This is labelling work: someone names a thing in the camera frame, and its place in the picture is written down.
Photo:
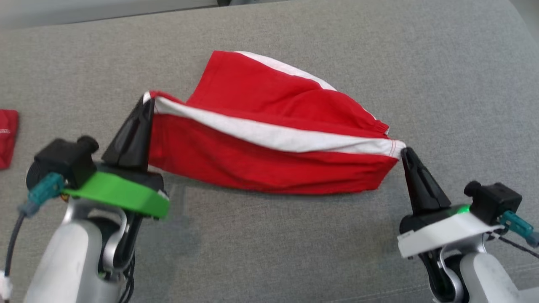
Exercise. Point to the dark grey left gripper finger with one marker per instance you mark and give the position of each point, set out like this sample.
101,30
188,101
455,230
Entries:
122,143
144,143

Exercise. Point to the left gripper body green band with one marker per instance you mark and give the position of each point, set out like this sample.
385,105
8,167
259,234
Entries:
122,193

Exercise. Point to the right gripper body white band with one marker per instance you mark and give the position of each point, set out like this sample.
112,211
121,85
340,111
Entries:
442,233

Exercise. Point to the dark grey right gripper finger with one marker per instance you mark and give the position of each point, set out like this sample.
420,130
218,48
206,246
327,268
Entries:
433,193
414,189

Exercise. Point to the red shorts with white stripe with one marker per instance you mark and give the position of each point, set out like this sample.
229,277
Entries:
252,164

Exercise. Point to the red jersey with white sleeves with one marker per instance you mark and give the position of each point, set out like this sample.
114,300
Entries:
7,139

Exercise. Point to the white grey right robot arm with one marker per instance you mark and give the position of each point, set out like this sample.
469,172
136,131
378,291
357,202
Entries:
488,273

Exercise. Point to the grey fabric sofa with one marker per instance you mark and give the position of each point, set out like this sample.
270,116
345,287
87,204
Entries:
294,252

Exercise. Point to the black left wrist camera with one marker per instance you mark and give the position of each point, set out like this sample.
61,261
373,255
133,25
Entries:
63,160

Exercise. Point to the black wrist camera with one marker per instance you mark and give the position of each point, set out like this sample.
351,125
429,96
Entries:
494,200
63,160

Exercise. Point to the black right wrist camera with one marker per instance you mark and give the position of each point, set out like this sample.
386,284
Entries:
494,200

